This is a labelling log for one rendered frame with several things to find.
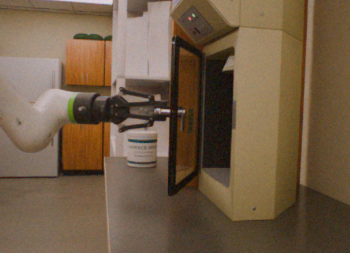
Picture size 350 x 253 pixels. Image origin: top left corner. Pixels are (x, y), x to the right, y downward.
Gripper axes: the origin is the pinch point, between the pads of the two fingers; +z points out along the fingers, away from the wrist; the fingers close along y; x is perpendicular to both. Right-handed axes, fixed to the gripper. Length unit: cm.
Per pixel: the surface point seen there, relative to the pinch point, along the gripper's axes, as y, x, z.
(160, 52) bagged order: 31, 108, -37
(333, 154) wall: -13, 33, 48
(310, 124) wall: -4, 46, 41
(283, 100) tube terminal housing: 3.8, 1.2, 30.5
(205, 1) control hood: 26.7, -9.1, 11.6
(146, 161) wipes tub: -23, 50, -23
